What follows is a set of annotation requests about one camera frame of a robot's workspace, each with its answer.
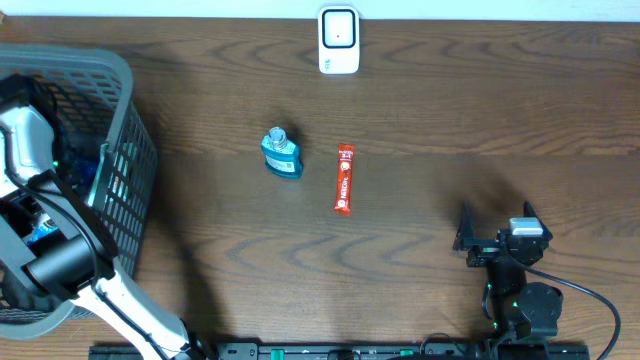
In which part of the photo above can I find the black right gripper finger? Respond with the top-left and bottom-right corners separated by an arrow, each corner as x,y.
452,202 -> 475,251
523,201 -> 553,241

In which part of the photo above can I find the red Nescafe coffee stick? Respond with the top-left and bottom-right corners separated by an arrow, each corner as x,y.
334,144 -> 355,216

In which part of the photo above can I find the teal mouthwash bottle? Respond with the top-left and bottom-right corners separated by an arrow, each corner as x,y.
261,127 -> 303,179

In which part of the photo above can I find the blue Oreo cookie pack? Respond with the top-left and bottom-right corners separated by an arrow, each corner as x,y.
27,154 -> 101,244

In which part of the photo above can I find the mint green wipes pack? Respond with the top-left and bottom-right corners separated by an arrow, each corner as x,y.
87,142 -> 110,211

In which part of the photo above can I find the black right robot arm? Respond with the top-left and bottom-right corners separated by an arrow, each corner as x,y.
453,202 -> 563,341

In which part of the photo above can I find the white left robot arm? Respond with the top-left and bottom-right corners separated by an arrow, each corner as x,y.
1,74 -> 217,359

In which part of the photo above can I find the white barcode scanner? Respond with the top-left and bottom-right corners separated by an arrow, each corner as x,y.
318,5 -> 360,75

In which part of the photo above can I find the grey plastic shopping basket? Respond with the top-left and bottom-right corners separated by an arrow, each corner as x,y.
0,43 -> 159,341

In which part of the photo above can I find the black cable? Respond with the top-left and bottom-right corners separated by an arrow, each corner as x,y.
519,264 -> 623,360

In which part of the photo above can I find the black mounting rail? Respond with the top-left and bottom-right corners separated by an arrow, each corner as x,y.
89,341 -> 591,360

